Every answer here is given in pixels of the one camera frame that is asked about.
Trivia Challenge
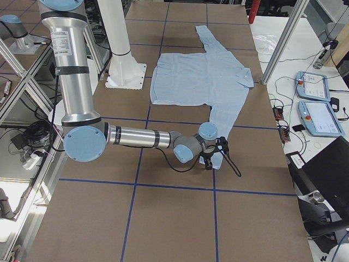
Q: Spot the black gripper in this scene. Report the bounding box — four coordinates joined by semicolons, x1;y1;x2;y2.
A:
200;149;218;170

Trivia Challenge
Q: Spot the light blue button-up shirt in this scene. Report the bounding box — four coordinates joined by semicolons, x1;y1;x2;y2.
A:
149;25;255;170

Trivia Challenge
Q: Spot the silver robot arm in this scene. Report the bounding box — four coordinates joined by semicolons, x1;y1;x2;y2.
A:
1;15;47;55
38;1;217;170

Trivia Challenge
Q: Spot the orange circuit board lower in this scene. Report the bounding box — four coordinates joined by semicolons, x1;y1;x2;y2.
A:
278;127;291;144

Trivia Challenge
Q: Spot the orange circuit board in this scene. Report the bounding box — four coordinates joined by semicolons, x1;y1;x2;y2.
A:
278;127;291;144
273;107;284;121

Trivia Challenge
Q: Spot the orange circuit board upper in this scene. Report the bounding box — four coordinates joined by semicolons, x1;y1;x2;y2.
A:
273;107;284;121

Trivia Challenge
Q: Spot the black laptop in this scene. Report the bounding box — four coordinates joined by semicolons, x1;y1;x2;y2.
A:
286;136;348;217

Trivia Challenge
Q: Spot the lower blue teach pendant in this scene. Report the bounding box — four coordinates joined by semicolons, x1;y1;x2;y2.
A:
298;100;345;138

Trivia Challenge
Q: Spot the blue teach pendant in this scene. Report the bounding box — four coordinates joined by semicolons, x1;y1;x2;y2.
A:
298;100;345;138
296;71;330;102

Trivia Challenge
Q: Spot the upper blue teach pendant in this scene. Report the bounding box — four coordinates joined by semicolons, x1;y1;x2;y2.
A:
296;71;330;102

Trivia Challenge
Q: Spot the clear plastic bag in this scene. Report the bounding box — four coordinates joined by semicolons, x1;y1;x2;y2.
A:
252;33;279;55

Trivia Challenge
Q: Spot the red fire extinguisher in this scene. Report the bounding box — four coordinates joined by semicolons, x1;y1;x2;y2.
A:
248;0;261;24

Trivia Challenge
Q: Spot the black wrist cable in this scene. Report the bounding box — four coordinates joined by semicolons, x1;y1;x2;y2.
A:
163;136;242;177

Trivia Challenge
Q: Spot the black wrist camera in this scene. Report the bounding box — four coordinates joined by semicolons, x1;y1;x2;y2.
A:
216;136;229;154

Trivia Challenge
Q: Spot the white pedestal column with base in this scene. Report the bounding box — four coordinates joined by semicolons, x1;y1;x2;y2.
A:
98;0;147;90

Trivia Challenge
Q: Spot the aluminium frame post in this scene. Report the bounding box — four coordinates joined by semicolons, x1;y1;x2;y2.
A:
261;0;309;85

